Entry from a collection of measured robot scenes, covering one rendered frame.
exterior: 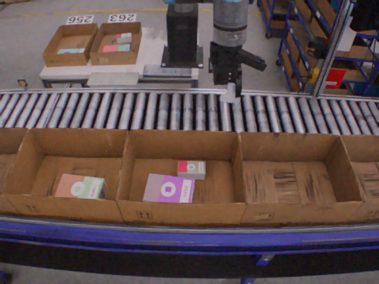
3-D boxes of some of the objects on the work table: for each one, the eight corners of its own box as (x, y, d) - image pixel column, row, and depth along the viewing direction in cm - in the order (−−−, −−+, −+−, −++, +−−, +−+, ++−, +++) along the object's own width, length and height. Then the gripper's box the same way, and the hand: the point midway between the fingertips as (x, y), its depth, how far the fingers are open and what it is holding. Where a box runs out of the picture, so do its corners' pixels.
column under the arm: (164, 44, 197) (162, -1, 172) (203, 46, 197) (205, 0, 172) (160, 67, 180) (157, 18, 155) (203, 68, 180) (206, 19, 155)
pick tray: (99, 35, 207) (97, 22, 199) (86, 65, 182) (83, 53, 174) (63, 36, 207) (59, 25, 199) (45, 67, 182) (40, 55, 174)
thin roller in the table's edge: (190, 77, 177) (190, 74, 176) (143, 76, 178) (143, 74, 176) (190, 75, 179) (190, 72, 177) (144, 74, 179) (143, 72, 177)
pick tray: (142, 34, 207) (141, 21, 199) (136, 65, 182) (134, 51, 175) (103, 35, 207) (101, 22, 199) (91, 65, 182) (88, 53, 174)
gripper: (206, 34, 83) (206, 95, 98) (216, 53, 74) (215, 118, 89) (235, 31, 84) (232, 92, 98) (249, 49, 75) (243, 114, 90)
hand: (233, 99), depth 93 cm, fingers open, 5 cm apart
